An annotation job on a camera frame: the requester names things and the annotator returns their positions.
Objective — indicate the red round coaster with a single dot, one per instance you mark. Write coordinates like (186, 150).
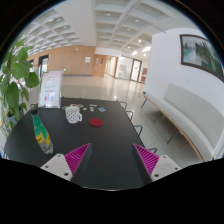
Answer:
(95, 122)

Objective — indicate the long white bench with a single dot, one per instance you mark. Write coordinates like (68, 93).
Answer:
(196, 119)

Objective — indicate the green plastic water bottle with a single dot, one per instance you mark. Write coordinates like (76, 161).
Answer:
(41, 134)

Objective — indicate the white standing sign board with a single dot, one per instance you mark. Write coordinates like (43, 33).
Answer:
(50, 90)

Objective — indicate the blue card on table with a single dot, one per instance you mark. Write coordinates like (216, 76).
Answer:
(102, 109)

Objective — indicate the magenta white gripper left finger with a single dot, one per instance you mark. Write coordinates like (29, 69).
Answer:
(70, 166)

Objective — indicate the white polka dot mug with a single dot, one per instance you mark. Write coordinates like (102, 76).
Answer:
(73, 115)

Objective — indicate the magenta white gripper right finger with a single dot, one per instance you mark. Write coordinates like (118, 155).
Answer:
(152, 167)

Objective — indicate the framed landscape painting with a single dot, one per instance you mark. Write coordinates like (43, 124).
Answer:
(198, 52)

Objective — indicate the green leafy potted plant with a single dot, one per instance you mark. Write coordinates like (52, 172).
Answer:
(16, 78)

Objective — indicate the round badge on table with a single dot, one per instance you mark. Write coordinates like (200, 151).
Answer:
(77, 105)

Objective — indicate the black chair farthest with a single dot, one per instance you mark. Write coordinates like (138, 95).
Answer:
(123, 104)

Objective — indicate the small white card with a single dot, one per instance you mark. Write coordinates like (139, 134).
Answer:
(92, 107)

